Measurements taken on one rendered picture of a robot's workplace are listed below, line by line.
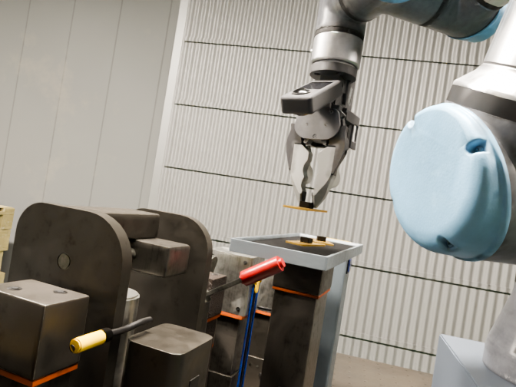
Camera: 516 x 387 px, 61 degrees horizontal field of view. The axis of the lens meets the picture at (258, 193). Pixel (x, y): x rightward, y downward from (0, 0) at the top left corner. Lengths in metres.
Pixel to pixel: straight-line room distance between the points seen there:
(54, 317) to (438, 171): 0.32
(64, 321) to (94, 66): 3.36
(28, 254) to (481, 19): 0.62
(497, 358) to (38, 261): 0.44
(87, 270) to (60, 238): 0.04
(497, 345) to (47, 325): 0.40
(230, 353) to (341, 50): 0.60
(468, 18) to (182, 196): 2.66
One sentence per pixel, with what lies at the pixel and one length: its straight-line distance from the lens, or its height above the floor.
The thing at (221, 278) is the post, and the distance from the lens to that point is 0.68.
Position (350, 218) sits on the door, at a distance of 2.93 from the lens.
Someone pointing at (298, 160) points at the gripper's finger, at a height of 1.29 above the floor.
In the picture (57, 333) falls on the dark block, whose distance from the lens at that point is 0.41.
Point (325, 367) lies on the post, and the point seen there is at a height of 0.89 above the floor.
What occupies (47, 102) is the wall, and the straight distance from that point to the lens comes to 3.86.
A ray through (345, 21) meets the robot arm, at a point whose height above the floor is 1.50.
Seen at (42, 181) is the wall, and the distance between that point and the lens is 3.79.
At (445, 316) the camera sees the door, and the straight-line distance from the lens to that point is 3.05.
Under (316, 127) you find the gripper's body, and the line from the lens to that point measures 0.66.
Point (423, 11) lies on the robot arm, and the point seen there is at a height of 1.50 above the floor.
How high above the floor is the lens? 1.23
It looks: 1 degrees up
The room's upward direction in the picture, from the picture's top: 9 degrees clockwise
